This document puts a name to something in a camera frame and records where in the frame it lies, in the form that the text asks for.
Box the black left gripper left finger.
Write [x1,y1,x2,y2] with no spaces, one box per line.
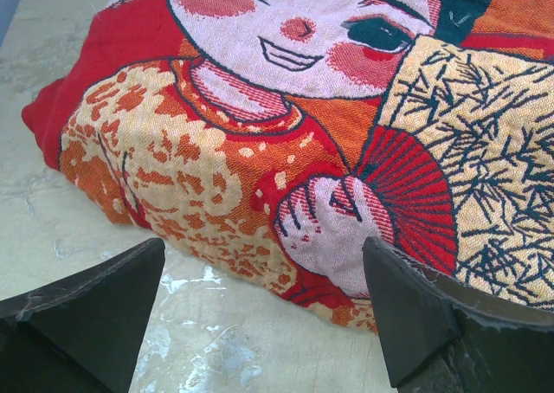
[1,238,165,392]

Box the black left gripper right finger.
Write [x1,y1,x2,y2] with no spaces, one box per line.
[363,237,553,393]

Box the red embroidered pillowcase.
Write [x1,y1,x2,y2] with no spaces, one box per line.
[22,0,553,330]

